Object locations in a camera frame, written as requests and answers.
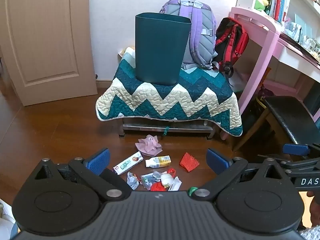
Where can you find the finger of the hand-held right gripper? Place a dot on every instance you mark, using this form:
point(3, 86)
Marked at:
point(281, 158)
point(296, 149)

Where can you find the green scrap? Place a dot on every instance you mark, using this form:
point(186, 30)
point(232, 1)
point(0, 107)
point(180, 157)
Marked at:
point(192, 191)

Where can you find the dark teal trash bin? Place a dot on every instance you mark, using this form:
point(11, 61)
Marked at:
point(160, 47)

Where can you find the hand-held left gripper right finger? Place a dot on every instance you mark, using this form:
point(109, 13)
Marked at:
point(216, 161)

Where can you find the person's right hand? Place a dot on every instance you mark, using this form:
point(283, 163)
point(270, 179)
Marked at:
point(314, 210)

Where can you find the white torn wrapper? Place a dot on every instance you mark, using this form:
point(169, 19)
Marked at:
point(175, 183)

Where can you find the white tissue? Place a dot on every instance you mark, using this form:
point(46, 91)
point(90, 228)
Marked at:
point(166, 179)

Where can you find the silver wrapper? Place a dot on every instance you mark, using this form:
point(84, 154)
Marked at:
point(132, 181)

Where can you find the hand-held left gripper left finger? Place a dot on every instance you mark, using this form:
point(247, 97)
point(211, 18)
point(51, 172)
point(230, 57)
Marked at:
point(98, 161)

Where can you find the black seat wooden chair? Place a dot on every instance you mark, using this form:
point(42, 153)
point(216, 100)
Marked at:
point(287, 115)

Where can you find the blue wrapper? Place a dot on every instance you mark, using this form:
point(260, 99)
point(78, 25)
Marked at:
point(148, 178)

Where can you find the teal cream zigzag quilt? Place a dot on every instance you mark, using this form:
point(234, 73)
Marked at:
point(175, 97)

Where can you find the beige wooden door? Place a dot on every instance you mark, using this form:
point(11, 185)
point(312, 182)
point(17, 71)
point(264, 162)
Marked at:
point(45, 42)

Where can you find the white cookie box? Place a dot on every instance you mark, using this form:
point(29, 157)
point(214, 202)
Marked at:
point(128, 163)

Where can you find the purple grey backpack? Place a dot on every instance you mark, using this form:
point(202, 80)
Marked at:
point(200, 30)

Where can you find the clutter on desk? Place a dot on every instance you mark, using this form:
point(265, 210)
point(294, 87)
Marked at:
point(302, 37)

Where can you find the red plastic bag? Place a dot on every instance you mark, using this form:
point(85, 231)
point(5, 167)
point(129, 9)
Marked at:
point(157, 187)

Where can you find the row of red books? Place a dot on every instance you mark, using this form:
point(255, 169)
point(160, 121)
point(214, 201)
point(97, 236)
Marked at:
point(281, 2)

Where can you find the pink cloth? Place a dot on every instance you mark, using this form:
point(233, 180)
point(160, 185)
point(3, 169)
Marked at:
point(148, 145)

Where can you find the red foam fruit net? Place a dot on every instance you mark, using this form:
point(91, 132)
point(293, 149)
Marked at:
point(189, 162)

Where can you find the red black backpack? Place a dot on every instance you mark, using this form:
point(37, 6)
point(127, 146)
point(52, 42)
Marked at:
point(232, 45)

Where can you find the yellow patterned cloth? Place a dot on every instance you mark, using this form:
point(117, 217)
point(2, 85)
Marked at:
point(123, 52)

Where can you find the person's right forearm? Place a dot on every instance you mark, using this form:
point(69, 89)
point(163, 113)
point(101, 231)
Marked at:
point(311, 233)

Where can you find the pink desk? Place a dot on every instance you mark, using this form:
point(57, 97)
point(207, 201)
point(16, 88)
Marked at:
point(265, 37)

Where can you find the yellow white milk bottle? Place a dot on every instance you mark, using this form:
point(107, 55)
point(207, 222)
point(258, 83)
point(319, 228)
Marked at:
point(158, 161)

